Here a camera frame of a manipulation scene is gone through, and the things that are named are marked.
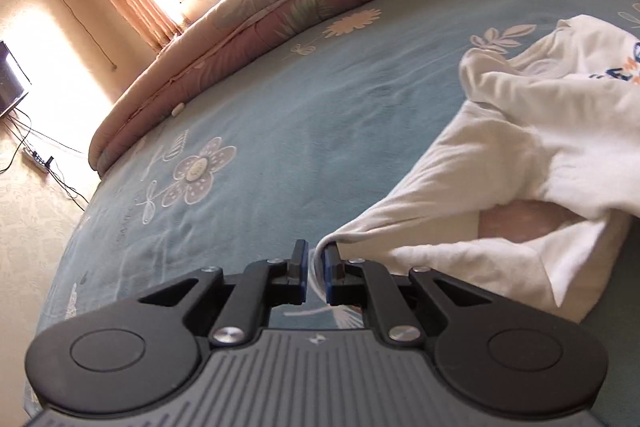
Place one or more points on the white power strip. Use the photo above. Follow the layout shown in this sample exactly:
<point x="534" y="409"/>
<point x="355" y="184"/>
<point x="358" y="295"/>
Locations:
<point x="37" y="158"/>

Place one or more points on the black television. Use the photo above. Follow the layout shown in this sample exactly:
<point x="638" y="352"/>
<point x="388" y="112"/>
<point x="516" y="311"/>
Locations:
<point x="10" y="77"/>

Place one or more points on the blue floral bed sheet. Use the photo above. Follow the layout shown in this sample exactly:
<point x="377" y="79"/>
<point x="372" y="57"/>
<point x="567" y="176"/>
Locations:
<point x="300" y="117"/>

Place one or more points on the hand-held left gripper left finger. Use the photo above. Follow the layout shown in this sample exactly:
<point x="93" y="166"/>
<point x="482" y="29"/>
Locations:
<point x="300" y="279"/>

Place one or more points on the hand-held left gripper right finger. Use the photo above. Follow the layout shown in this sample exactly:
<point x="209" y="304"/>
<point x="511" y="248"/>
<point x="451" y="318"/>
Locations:
<point x="330" y="279"/>

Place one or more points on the small white object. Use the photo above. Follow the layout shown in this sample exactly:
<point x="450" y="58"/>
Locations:
<point x="177" y="109"/>

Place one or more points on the white printed long-sleeve shirt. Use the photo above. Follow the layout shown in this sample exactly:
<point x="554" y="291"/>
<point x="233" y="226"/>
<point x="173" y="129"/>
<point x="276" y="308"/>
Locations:
<point x="525" y="132"/>

